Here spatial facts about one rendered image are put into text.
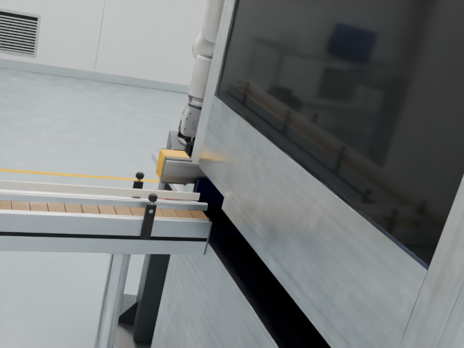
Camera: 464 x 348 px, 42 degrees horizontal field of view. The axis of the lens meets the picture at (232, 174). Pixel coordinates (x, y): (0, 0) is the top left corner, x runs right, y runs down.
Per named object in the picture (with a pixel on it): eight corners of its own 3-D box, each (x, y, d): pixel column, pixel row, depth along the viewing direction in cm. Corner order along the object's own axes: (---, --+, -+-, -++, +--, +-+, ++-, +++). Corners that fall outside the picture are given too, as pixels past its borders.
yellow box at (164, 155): (187, 185, 159) (192, 160, 157) (161, 183, 156) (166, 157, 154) (179, 174, 165) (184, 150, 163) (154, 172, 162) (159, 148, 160)
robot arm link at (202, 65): (217, 97, 198) (191, 91, 199) (226, 59, 194) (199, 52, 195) (214, 102, 190) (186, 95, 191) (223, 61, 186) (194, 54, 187)
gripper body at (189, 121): (188, 103, 190) (181, 137, 194) (217, 108, 194) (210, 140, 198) (181, 97, 196) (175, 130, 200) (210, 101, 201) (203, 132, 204)
